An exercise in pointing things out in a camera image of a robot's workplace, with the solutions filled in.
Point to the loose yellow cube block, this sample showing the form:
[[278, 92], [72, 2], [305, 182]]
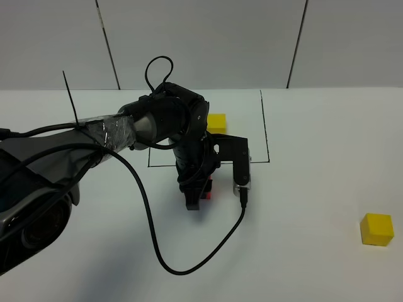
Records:
[[376, 229]]

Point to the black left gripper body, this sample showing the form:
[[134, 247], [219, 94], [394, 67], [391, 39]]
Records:
[[195, 160]]

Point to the red cube block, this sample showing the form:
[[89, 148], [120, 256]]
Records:
[[207, 190]]

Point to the black cable tie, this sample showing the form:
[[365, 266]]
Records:
[[70, 98]]

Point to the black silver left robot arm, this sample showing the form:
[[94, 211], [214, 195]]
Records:
[[41, 169]]

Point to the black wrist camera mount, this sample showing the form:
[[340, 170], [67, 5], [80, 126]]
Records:
[[235, 149]]

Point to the template yellow cube block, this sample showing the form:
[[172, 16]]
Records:
[[216, 123]]

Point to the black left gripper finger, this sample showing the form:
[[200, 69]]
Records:
[[192, 197]]

